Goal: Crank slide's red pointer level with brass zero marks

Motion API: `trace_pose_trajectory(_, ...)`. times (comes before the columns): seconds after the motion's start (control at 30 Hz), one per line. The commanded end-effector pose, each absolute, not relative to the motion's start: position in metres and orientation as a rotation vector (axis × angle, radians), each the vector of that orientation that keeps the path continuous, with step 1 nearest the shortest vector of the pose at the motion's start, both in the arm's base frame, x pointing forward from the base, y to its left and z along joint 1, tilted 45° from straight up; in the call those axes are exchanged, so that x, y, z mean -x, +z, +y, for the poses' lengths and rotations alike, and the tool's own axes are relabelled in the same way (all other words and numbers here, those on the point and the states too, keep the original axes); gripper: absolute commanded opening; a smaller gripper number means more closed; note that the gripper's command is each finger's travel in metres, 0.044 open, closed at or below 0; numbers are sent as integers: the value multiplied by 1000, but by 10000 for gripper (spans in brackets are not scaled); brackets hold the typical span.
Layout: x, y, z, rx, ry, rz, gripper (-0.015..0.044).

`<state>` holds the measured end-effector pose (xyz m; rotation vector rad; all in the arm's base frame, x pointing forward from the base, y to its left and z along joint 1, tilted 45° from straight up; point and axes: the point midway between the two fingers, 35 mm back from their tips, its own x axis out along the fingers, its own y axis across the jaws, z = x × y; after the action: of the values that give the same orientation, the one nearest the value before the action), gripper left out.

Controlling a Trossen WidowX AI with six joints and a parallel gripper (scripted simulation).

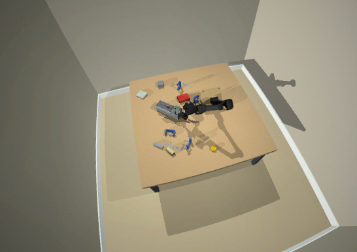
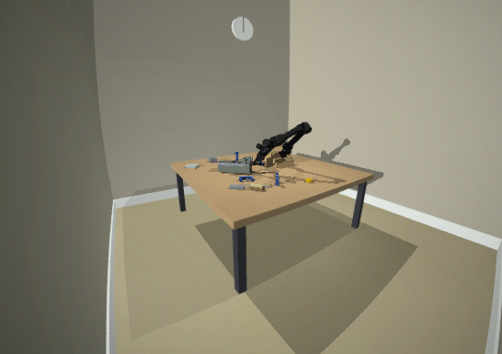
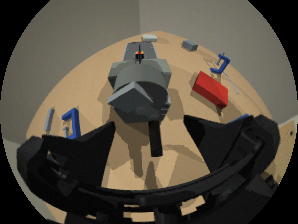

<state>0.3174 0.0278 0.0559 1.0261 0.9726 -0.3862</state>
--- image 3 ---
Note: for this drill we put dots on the red rectangular block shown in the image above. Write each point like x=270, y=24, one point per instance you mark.
x=211, y=89

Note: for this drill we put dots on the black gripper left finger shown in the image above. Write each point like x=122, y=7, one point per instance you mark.
x=87, y=153

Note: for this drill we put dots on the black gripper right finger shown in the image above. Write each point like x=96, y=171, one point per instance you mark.
x=214, y=140

